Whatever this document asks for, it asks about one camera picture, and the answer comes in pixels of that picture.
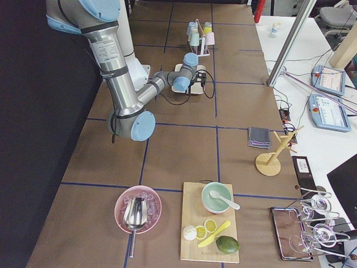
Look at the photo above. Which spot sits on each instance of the grey folded cloth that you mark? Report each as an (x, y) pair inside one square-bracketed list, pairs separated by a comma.
[(259, 137)]

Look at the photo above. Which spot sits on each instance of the wine glass rack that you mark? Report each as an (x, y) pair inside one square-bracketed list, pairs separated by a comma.
[(320, 237)]

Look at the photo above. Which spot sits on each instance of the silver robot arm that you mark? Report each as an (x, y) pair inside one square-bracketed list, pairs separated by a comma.
[(99, 22)]

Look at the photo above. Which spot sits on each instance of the blue cup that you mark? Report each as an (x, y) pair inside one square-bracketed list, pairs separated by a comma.
[(189, 27)]

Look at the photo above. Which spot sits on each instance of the metal ice scoop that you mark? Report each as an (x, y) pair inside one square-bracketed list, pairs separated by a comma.
[(135, 218)]

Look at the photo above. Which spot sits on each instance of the mint green cup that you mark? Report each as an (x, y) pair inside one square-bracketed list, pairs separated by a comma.
[(194, 39)]

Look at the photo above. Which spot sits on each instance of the white small cup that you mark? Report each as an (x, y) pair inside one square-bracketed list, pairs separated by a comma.
[(275, 28)]

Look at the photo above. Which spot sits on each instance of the yellow cup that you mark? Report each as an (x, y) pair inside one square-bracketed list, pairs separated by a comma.
[(207, 27)]

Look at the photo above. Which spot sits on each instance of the pink ice bowl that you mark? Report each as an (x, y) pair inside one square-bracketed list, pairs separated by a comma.
[(153, 201)]

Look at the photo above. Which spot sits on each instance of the teach pendant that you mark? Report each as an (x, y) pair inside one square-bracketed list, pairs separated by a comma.
[(327, 114), (329, 80)]

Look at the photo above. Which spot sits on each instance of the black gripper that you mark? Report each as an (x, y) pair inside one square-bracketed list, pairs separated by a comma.
[(199, 79)]

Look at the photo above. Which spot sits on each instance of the black box with label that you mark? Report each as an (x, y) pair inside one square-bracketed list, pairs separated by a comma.
[(303, 172)]

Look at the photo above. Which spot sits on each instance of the wooden mug tree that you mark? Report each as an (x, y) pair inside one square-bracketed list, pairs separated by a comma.
[(267, 163)]

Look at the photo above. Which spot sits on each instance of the near teach pendant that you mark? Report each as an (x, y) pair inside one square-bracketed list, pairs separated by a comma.
[(327, 114)]

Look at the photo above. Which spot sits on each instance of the lemon slice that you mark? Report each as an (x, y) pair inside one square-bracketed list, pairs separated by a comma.
[(210, 225), (201, 232)]

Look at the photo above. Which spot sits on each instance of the pink cup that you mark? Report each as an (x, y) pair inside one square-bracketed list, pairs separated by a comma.
[(209, 39)]

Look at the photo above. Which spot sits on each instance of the far teach pendant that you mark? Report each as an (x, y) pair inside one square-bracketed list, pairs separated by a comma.
[(329, 80)]

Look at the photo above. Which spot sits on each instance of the green avocado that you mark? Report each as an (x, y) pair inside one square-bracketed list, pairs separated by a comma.
[(227, 244)]

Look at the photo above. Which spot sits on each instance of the black metal tray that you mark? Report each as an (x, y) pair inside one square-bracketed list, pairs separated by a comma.
[(287, 225)]

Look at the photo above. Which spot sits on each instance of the aluminium frame post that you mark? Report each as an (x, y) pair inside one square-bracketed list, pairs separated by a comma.
[(295, 30)]

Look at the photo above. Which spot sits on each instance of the white spoon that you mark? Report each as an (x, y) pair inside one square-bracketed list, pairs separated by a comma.
[(216, 195)]

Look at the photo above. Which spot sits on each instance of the yellow plastic knife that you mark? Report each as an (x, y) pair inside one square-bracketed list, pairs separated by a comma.
[(211, 238)]

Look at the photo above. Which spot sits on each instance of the white wire cup rack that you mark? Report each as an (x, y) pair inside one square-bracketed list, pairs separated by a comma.
[(202, 49)]

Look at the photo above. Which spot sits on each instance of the office chair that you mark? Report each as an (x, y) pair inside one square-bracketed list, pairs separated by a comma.
[(338, 19)]

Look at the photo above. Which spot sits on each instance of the bamboo cutting board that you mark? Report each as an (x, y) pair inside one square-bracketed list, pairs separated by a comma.
[(194, 213)]

